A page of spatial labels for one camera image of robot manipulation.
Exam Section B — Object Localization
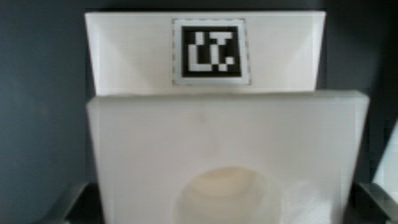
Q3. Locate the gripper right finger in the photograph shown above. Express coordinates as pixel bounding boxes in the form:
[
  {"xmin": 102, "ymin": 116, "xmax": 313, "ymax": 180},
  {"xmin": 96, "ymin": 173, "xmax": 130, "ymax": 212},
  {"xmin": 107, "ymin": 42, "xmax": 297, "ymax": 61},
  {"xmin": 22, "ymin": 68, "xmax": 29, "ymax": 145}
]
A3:
[{"xmin": 356, "ymin": 183, "xmax": 398, "ymax": 224}]

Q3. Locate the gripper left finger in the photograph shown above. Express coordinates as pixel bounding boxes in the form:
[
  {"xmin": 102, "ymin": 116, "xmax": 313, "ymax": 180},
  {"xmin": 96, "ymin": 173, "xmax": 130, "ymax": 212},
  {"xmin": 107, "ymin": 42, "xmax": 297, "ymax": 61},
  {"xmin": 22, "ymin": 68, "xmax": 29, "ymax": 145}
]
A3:
[{"xmin": 41, "ymin": 181, "xmax": 93, "ymax": 224}]

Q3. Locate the white lamp base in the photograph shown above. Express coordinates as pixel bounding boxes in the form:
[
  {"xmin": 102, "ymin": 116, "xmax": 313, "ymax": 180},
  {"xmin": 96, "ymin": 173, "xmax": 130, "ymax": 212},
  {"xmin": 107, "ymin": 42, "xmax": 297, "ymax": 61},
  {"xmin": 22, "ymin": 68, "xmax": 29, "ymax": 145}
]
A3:
[{"xmin": 86, "ymin": 11, "xmax": 368, "ymax": 224}]

